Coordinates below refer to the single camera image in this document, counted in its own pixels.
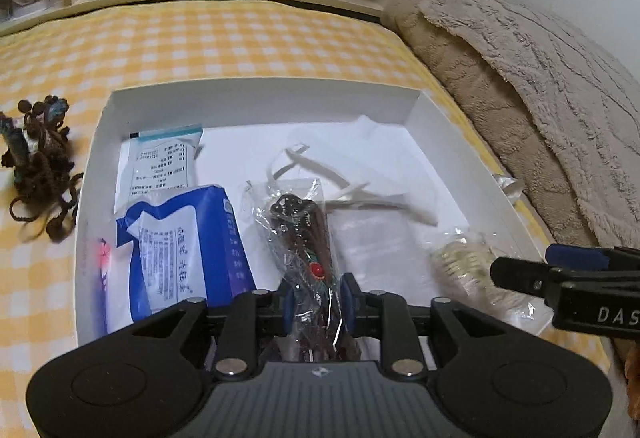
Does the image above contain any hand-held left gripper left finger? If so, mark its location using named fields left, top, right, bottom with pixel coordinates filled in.
left=130, top=279, right=296, bottom=381

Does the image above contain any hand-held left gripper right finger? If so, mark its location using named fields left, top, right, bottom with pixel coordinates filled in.
left=341, top=273, right=505, bottom=381

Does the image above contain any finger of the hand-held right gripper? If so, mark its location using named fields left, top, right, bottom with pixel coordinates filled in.
left=490, top=257, right=561, bottom=296
left=546, top=244, right=640, bottom=269

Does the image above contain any bag of beige hair ties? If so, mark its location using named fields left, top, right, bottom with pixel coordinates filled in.
left=425, top=228, right=556, bottom=336

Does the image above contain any clear zip bag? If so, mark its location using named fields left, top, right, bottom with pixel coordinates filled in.
left=325, top=205, right=436, bottom=299

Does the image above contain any hair ornament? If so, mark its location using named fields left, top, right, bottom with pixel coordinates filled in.
left=239, top=178, right=366, bottom=364

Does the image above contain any blue and white tissue packet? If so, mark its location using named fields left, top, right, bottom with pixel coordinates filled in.
left=97, top=184, right=257, bottom=334

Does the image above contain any white face mask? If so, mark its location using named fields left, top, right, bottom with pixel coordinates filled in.
left=267, top=115, right=441, bottom=226

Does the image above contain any shallow white cardboard box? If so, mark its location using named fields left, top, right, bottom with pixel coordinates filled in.
left=74, top=77, right=543, bottom=348

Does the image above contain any white sachet with teal stripe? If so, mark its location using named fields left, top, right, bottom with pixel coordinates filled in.
left=114, top=124, right=205, bottom=214

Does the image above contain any crumpled clear wrapper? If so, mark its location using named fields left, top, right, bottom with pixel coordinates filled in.
left=492, top=173, right=526, bottom=206

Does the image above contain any beige fleece blanket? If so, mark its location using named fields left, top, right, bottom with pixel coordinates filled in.
left=382, top=0, right=640, bottom=269

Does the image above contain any yellow checkered bedsheet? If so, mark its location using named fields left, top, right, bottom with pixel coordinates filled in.
left=0, top=0, right=621, bottom=438

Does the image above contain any dark brown hair tie bundle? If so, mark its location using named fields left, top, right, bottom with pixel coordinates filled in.
left=0, top=95, right=85, bottom=244

